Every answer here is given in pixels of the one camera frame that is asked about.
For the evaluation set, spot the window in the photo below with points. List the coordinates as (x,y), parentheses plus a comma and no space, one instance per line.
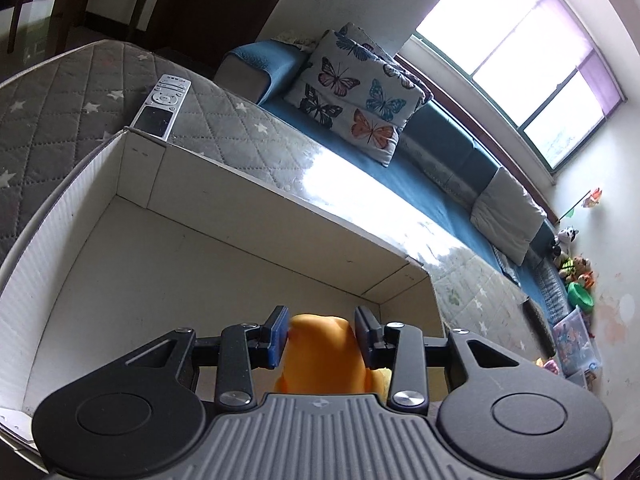
(520,55)

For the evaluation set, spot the grey star quilted mat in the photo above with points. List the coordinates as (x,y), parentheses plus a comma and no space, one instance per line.
(60,110)

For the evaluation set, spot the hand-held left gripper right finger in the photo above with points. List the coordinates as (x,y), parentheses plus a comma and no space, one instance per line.
(365,342)

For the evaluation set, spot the orange rubber toy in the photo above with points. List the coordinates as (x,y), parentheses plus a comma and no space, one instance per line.
(322,355)

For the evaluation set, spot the colourful pinwheel toy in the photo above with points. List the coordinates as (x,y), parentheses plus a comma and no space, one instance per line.
(590,198)

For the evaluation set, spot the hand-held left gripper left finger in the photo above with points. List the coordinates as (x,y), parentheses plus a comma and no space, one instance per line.
(278,341)

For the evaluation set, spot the blue sofa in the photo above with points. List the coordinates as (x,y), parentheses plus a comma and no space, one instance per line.
(440,180)

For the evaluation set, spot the clear plastic storage box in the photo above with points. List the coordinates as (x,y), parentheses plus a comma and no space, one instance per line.
(575,342)

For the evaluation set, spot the green plastic bowl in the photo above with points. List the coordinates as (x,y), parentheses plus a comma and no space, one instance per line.
(581,296)

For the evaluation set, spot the pile of plush toys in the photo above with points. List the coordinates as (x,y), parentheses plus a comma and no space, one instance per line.
(572,260)

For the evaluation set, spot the grey cushion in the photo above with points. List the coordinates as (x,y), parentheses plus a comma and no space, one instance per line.
(505,215)

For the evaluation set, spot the butterfly print pillow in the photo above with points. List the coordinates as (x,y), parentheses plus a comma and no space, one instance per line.
(350,100)

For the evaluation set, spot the silver remote control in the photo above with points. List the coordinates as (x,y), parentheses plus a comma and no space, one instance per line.
(162,105)

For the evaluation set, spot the white cardboard box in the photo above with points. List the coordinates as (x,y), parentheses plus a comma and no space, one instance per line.
(150,270)

